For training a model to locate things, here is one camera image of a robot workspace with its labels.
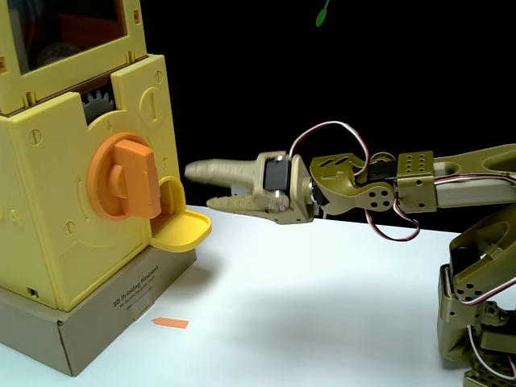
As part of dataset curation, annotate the yellow capsule vending machine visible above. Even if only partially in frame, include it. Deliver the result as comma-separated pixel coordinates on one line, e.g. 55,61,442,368
0,0,213,312

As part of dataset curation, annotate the orange paper arrow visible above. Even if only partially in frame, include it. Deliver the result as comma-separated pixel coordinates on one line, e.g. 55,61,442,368
151,317,190,331

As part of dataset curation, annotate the orange turning knob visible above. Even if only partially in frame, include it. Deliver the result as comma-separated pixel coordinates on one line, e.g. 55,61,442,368
87,132,162,221

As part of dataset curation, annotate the green leaf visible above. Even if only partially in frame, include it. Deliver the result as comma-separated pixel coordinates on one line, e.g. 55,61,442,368
315,0,331,28

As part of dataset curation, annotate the grey gear wheel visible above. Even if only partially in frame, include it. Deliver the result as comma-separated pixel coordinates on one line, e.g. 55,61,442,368
81,89,117,124

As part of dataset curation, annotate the brown cardboard box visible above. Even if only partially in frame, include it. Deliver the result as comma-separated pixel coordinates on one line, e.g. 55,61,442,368
0,245,198,378

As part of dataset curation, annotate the red white servo cable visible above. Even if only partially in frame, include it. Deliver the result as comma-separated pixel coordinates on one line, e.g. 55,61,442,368
289,120,372,175

